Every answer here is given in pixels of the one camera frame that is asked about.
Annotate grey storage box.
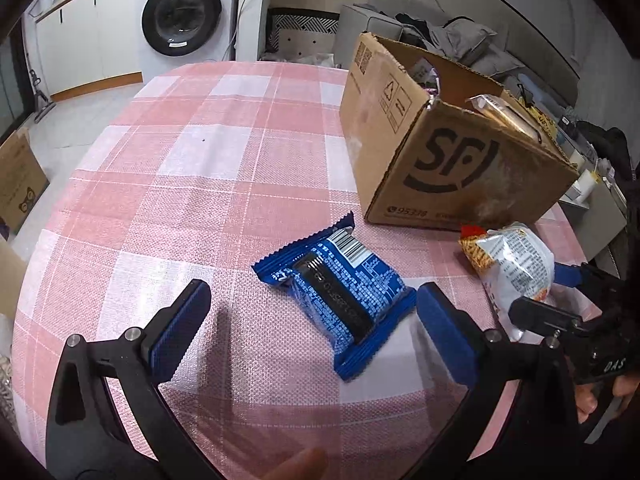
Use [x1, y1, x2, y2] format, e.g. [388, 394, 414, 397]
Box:
[341, 3, 402, 69]

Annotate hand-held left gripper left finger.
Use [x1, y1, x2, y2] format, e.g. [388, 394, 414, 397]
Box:
[45, 279, 221, 480]

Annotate grey clothes pile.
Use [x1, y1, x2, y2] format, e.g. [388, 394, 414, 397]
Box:
[395, 10, 527, 82]

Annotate beige snack packet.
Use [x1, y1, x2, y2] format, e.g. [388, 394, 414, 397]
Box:
[466, 93, 544, 146]

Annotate white cup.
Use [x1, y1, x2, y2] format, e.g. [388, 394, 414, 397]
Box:
[574, 169, 599, 202]

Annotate black white patterned basket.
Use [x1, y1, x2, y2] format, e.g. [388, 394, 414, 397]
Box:
[266, 6, 342, 67]

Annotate person's left hand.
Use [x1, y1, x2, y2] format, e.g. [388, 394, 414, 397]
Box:
[259, 446, 329, 480]

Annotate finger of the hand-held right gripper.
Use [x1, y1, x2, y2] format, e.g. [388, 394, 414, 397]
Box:
[551, 261, 622, 293]
[508, 296, 587, 345]

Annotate grey side table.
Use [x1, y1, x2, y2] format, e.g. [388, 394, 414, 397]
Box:
[559, 179, 629, 262]

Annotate white washing machine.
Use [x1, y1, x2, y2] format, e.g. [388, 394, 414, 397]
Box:
[134, 0, 247, 84]

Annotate white red snack bag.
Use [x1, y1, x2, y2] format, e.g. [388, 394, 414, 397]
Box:
[458, 221, 557, 344]

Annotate white cabinets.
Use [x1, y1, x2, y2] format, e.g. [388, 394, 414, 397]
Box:
[34, 0, 145, 102]

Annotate yellow packet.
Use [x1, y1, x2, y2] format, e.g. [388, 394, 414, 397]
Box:
[520, 94, 559, 139]

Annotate black bag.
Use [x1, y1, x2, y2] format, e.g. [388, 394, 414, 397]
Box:
[575, 120, 635, 182]

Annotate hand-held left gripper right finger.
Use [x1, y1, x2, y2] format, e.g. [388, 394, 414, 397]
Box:
[416, 282, 583, 480]

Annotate pink plaid tablecloth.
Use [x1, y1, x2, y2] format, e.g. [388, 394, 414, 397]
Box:
[11, 60, 607, 480]

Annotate person's right hand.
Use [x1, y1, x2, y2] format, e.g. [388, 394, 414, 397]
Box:
[574, 374, 640, 424]

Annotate flat cardboard sheet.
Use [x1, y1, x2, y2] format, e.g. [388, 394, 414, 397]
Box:
[0, 126, 52, 234]

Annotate floor mop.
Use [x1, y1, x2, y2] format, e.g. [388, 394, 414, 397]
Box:
[25, 66, 52, 124]

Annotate blue snack packet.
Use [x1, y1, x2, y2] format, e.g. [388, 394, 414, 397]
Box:
[251, 211, 419, 384]

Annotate brown cardboard box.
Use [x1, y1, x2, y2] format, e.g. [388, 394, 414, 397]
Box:
[339, 31, 582, 234]

